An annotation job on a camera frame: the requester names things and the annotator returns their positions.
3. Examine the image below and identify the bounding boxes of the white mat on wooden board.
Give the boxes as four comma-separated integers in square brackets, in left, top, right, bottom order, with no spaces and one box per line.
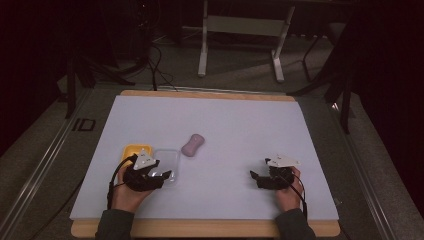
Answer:
[70,89,342,239]

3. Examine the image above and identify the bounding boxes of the white table mat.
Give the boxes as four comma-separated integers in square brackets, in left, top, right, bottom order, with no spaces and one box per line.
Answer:
[69,95,341,221]

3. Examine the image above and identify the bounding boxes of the dark curtain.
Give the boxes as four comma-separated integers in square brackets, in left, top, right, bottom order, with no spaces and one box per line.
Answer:
[349,0,424,209]
[0,0,73,158]

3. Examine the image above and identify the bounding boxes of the person's right hand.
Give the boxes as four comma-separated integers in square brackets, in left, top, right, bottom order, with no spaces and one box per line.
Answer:
[273,165,305,213]

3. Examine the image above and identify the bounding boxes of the pink soap bar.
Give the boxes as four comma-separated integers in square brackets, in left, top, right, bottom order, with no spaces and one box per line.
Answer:
[180,133,206,158]

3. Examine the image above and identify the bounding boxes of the metal floor rail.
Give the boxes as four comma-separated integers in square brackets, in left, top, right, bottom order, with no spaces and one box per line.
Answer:
[328,102,398,240]
[0,87,94,240]

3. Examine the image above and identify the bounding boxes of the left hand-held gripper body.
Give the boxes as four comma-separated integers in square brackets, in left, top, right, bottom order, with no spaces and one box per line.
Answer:
[122,148,165,193]

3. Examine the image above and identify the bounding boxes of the black chair leg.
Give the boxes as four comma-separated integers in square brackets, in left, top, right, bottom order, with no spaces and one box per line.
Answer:
[301,33,324,83]

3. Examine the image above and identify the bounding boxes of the black floor cables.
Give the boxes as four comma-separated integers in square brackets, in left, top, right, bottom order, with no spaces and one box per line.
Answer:
[145,41,180,92]

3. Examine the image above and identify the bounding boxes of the yellow soap box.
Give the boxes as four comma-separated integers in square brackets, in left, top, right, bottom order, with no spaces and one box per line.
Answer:
[120,143,155,168]

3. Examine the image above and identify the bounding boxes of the black metal stand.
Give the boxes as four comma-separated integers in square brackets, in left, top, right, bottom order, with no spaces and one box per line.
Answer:
[64,54,137,120]
[285,63,355,135]

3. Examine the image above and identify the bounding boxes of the person's left hand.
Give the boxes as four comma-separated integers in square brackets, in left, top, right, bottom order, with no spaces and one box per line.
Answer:
[110,165,152,214]

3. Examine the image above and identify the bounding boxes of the white metal table frame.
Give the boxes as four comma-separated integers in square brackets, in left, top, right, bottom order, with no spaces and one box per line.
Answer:
[197,0,297,84]

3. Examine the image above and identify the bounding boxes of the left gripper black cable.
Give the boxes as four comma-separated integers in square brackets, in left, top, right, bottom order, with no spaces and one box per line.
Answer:
[106,153,139,211]

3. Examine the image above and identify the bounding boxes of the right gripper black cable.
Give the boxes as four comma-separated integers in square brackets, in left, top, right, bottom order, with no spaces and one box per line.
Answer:
[281,173,309,220]

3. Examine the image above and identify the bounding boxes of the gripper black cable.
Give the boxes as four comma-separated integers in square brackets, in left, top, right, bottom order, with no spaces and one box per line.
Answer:
[106,153,139,211]
[281,173,309,220]

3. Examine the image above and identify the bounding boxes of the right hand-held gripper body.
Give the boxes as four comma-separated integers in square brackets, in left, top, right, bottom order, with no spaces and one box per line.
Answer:
[255,153,302,191]

